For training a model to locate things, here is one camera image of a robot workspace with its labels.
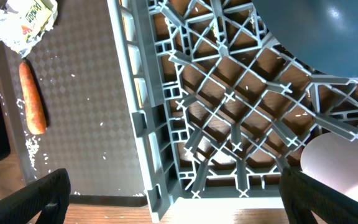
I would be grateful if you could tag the blue plate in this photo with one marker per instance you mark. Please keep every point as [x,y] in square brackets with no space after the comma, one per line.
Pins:
[321,33]

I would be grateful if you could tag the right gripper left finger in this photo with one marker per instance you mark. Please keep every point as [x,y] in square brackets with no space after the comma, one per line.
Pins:
[47,197]

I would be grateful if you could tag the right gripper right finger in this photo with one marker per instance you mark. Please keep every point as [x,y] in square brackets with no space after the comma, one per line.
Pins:
[304,198]

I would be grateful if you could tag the pink cup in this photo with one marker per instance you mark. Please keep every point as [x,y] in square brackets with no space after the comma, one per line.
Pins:
[333,161]

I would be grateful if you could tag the silver foil wrapper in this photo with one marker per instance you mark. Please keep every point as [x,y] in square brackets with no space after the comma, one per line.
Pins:
[17,36]

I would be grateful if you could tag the brown serving tray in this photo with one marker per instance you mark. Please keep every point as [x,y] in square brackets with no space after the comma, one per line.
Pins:
[89,132]

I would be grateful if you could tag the yellow green snack packet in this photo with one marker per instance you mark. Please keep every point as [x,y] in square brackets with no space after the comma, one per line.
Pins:
[37,14]

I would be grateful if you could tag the orange carrot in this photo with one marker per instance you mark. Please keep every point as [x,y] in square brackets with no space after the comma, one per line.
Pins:
[34,112]

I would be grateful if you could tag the grey dishwasher rack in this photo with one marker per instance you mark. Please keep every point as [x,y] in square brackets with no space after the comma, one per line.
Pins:
[217,104]

